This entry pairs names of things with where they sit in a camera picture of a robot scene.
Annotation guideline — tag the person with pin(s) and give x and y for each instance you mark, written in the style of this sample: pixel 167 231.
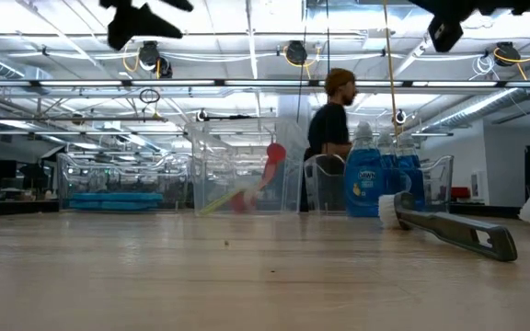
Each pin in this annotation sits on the person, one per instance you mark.
pixel 329 124

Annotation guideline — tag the grey dish brush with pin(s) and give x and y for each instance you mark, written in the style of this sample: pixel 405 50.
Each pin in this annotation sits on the grey dish brush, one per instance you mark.
pixel 453 230

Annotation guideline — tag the black office chair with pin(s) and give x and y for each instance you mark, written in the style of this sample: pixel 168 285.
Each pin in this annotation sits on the black office chair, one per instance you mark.
pixel 35 175

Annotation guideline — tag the yellow-green dish brush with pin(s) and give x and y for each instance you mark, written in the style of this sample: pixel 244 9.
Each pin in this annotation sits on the yellow-green dish brush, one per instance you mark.
pixel 219 203

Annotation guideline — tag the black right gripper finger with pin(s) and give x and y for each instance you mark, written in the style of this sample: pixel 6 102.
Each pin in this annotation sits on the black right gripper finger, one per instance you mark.
pixel 433 5

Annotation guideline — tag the blue dish soap bottle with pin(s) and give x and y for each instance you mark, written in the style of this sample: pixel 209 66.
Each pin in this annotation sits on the blue dish soap bottle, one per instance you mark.
pixel 390 167
pixel 410 174
pixel 361 193

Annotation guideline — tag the clear square plastic tub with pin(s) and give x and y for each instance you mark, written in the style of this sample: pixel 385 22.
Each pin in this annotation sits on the clear square plastic tub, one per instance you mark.
pixel 210 161

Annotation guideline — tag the red box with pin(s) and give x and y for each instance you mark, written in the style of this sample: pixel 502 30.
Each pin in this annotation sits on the red box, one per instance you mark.
pixel 462 193

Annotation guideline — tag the white wall device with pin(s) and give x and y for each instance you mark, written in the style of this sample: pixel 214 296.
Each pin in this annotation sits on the white wall device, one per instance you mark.
pixel 476 184

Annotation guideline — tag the red dish brush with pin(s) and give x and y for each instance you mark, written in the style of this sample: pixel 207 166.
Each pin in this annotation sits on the red dish brush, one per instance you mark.
pixel 275 153

